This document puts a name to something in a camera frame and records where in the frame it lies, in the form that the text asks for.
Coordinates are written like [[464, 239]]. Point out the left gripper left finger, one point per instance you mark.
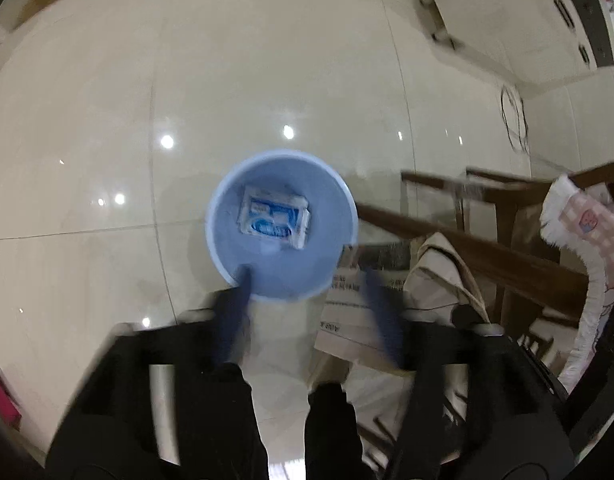
[[108, 430]]

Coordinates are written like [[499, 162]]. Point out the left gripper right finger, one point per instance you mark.
[[480, 406]]

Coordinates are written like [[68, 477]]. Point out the newspaper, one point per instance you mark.
[[427, 273]]

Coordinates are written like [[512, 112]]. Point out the blue white tissue pack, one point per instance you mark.
[[276, 216]]

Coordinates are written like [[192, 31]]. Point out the light blue plastic trash bucket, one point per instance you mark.
[[280, 272]]

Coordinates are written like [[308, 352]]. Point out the wooden table leg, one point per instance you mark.
[[538, 280]]

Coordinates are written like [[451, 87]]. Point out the pink checkered tablecloth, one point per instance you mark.
[[582, 222]]

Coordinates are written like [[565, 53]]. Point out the brown wooden dining chair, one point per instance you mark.
[[508, 194]]

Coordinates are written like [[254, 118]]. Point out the white sideboard cabinet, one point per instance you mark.
[[533, 41]]

